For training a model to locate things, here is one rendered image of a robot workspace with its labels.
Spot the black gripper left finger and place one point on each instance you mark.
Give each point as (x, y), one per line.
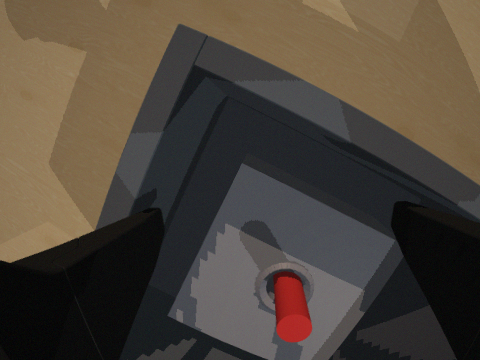
(78, 301)

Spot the dark grey open box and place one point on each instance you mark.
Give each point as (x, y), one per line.
(211, 103)

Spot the grey square plate with hole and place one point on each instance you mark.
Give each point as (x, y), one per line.
(271, 222)

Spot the red peg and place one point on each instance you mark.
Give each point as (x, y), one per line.
(293, 323)

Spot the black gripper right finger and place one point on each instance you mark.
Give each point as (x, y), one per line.
(443, 252)

